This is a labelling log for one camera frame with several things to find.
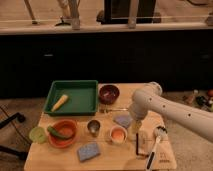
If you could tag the small orange-filled white cup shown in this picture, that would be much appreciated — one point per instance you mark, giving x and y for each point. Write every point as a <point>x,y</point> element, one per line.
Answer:
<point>118,135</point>

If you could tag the green plastic tray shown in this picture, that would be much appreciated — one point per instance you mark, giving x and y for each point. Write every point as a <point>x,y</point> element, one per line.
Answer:
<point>82,98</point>

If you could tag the light green cup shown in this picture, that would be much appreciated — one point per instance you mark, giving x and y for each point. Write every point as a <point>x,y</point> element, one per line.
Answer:
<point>37,135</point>

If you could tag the wooden scrub brush block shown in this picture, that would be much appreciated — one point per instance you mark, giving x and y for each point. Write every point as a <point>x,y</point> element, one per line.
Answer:
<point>142,144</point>

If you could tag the yellow corn cob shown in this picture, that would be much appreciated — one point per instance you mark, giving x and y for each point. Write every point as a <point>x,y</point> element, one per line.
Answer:
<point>60,102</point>

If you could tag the grey-blue towel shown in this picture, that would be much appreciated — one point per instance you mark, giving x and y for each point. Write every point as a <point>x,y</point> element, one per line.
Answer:
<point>123,120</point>

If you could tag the white dish brush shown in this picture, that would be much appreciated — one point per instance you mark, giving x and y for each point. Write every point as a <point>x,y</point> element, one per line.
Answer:
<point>160,133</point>

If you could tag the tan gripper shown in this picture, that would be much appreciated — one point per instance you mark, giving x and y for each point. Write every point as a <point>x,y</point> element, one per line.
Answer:
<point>135,126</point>

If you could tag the dark red bowl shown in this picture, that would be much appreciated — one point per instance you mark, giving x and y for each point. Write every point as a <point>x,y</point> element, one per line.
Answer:
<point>108,94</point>

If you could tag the black chair base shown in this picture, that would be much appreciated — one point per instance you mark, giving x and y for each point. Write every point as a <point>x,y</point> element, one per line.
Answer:
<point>11,131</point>

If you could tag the small metal cup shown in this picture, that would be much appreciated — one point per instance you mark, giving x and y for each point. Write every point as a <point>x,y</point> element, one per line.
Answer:
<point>94,127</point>

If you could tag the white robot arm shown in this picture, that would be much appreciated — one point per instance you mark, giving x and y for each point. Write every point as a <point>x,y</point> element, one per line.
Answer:
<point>149,98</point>

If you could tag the orange bowl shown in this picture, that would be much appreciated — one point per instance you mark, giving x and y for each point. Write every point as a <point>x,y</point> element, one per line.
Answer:
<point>66,127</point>

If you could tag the green cucumber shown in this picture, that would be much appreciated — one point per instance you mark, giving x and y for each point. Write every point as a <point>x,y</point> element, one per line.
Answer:
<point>54,132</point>

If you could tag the blue sponge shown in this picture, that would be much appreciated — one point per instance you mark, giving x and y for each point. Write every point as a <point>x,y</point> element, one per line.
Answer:
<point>88,151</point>

